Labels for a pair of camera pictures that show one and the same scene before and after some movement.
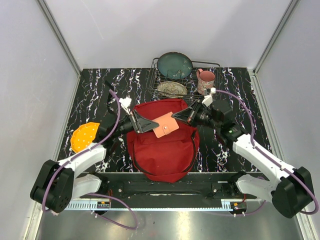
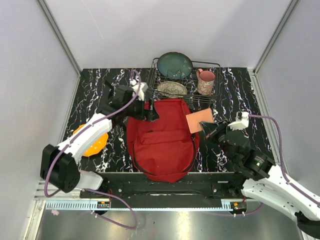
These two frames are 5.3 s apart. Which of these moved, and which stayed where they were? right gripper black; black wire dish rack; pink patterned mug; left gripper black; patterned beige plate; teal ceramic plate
Moved: left gripper black; right gripper black
Stayed: black wire dish rack; pink patterned mug; teal ceramic plate; patterned beige plate
